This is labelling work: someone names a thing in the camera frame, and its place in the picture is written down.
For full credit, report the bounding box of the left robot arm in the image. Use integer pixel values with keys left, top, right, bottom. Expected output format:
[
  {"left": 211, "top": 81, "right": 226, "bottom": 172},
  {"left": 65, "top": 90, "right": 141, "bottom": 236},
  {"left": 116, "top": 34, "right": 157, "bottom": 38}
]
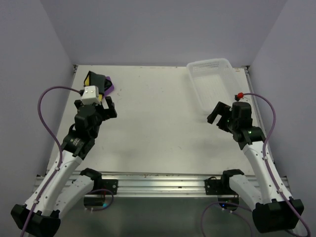
[{"left": 11, "top": 96, "right": 117, "bottom": 237}]

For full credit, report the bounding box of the purple grey towel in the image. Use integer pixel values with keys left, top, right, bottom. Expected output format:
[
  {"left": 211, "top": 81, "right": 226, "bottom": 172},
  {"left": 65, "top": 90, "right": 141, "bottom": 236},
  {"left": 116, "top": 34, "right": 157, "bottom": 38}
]
[{"left": 104, "top": 77, "right": 115, "bottom": 97}]

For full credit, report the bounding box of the black base bracket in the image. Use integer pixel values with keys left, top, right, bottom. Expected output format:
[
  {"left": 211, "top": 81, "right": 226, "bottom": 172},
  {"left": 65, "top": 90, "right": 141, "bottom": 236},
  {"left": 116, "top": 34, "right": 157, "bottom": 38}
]
[
  {"left": 92, "top": 179, "right": 119, "bottom": 196},
  {"left": 204, "top": 176, "right": 225, "bottom": 196}
]

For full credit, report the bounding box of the right black base bracket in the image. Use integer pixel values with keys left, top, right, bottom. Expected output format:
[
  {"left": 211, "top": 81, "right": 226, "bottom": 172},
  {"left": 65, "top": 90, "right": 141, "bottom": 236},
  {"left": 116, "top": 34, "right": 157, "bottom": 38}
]
[{"left": 204, "top": 176, "right": 225, "bottom": 196}]

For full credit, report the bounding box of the white plastic basket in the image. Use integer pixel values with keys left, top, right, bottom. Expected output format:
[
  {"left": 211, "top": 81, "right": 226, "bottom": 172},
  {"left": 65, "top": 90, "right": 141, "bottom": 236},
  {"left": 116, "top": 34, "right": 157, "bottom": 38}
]
[{"left": 186, "top": 58, "right": 243, "bottom": 114}]

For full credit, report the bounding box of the left black base bracket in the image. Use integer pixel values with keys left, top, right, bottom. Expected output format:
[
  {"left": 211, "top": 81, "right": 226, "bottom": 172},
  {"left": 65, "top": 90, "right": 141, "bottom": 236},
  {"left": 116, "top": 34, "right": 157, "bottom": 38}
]
[{"left": 92, "top": 179, "right": 119, "bottom": 196}]

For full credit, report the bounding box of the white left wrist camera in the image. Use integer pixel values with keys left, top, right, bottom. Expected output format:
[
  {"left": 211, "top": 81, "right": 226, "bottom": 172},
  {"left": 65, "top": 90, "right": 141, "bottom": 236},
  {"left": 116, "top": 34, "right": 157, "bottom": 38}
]
[{"left": 81, "top": 85, "right": 101, "bottom": 105}]

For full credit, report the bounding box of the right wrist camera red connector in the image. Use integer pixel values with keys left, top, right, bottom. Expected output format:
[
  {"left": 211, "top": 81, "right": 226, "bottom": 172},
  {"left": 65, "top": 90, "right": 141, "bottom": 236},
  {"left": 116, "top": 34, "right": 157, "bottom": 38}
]
[{"left": 235, "top": 92, "right": 244, "bottom": 101}]

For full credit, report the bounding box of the aluminium mounting rail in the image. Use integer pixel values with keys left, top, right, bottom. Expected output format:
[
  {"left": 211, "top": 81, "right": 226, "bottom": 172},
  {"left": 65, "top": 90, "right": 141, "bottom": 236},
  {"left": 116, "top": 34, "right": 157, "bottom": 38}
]
[{"left": 32, "top": 172, "right": 292, "bottom": 198}]

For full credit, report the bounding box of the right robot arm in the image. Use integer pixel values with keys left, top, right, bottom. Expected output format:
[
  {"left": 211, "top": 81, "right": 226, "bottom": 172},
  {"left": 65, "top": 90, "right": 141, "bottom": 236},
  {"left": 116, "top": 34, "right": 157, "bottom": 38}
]
[{"left": 207, "top": 102, "right": 304, "bottom": 233}]

